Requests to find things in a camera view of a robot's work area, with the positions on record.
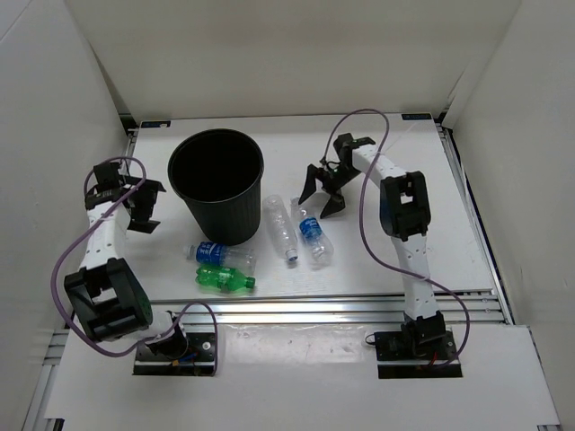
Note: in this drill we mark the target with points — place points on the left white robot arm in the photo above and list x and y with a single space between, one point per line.
106 297

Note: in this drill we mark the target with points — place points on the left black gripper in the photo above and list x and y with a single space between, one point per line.
147 191

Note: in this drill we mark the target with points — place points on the black plastic waste bin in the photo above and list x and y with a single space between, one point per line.
217 173

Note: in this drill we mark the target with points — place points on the green plastic bottle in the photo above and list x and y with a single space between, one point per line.
226 280

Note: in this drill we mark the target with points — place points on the aluminium frame rail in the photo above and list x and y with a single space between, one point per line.
366 309

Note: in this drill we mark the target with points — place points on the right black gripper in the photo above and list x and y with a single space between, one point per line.
310 186

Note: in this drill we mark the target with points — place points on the clear bottle blue label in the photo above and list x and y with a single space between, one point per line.
316 242

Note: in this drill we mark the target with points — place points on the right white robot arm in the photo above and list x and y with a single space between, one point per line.
404 215

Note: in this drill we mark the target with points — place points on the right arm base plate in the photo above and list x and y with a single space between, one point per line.
396 361

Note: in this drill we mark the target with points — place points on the blue label bottle white cap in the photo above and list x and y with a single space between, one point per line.
212 253

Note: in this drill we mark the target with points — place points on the clear crushed plastic bottle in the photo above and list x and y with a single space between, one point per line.
280 228

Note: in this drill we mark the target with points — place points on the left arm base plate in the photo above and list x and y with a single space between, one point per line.
202 352

